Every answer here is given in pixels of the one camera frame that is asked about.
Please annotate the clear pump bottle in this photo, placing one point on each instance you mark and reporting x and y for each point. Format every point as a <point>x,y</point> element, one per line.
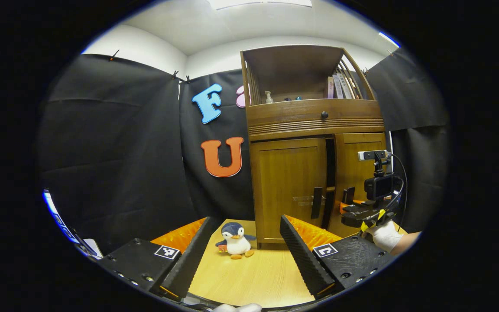
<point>269,98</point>

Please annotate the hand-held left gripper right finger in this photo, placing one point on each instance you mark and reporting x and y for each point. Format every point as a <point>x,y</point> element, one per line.
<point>303,260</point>

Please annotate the wooden shoe cabinet door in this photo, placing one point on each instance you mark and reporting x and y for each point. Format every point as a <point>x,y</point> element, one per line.
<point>351,167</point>
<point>284,186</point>

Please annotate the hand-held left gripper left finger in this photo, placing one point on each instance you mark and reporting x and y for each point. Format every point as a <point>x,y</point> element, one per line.
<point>193,260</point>

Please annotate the black backdrop cloth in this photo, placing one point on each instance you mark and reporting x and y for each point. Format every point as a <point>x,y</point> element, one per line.
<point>115,143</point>

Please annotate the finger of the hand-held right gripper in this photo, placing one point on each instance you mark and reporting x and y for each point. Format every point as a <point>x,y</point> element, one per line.
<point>355,214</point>

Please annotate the large ceiling light panel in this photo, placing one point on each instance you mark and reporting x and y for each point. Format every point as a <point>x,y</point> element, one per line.
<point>258,3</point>

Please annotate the wooden cabinet drawer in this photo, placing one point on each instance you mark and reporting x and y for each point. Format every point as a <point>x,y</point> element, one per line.
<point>284,117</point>

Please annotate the wooden double-door shoe cabinet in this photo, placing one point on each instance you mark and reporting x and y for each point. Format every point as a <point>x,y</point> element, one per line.
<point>293,125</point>

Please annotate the penguin plush toy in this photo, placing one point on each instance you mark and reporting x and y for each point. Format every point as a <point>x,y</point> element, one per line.
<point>235,242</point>

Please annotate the white book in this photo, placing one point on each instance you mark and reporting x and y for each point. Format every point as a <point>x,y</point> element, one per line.
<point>345,86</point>

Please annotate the grey book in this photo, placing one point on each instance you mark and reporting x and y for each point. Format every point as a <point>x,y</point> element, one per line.
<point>337,86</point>

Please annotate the pink book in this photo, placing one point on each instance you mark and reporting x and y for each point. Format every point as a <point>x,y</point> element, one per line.
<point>330,87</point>

